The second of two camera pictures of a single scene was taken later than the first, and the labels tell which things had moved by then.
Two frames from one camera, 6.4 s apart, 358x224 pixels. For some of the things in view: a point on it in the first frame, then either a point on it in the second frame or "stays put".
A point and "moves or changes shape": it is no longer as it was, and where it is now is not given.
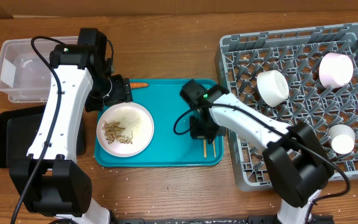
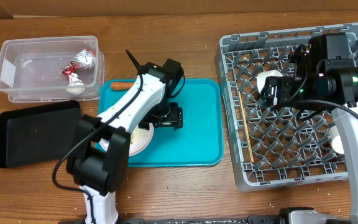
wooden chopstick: [205, 152] to [246, 126]
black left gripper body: [109, 91] to [166, 114]
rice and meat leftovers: [121, 128] moves or changes shape
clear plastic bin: [21, 73] stays put
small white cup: [341, 138] stays put
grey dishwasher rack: [325, 76] stays put
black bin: [15, 131] stays put
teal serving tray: [171, 145] stays put
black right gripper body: [204, 127] to [287, 91]
